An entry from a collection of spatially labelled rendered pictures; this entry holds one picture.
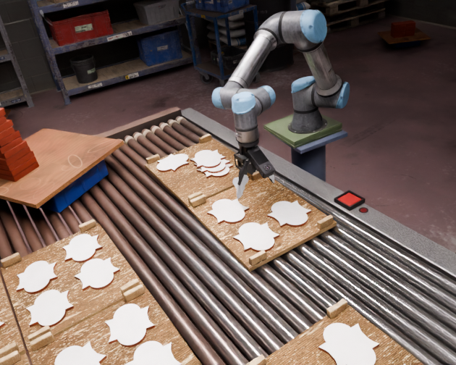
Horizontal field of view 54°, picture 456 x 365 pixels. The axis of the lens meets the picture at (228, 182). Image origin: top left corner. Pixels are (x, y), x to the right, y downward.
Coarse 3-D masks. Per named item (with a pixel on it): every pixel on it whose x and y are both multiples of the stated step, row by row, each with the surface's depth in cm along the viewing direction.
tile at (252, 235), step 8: (248, 224) 152; (256, 224) 151; (264, 224) 150; (240, 232) 148; (248, 232) 148; (256, 232) 147; (264, 232) 147; (272, 232) 146; (240, 240) 145; (248, 240) 144; (256, 240) 144; (264, 240) 143; (272, 240) 143; (248, 248) 142; (256, 248) 141; (264, 248) 140
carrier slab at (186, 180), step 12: (204, 144) 206; (216, 144) 205; (192, 156) 198; (228, 156) 194; (156, 168) 193; (180, 168) 191; (192, 168) 189; (168, 180) 183; (180, 180) 182; (192, 180) 181; (204, 180) 180; (216, 180) 179; (228, 180) 178; (180, 192) 175; (192, 192) 174; (204, 192) 173; (216, 192) 172
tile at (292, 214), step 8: (272, 208) 157; (280, 208) 157; (288, 208) 156; (296, 208) 156; (304, 208) 155; (272, 216) 154; (280, 216) 153; (288, 216) 153; (296, 216) 152; (304, 216) 151; (280, 224) 149; (288, 224) 149; (296, 224) 148; (304, 224) 149
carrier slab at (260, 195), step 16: (224, 192) 171; (256, 192) 169; (272, 192) 167; (288, 192) 166; (192, 208) 165; (208, 208) 164; (256, 208) 160; (208, 224) 156; (224, 224) 155; (240, 224) 154; (272, 224) 152; (336, 224) 149; (224, 240) 147; (288, 240) 144; (304, 240) 144; (240, 256) 140; (272, 256) 139
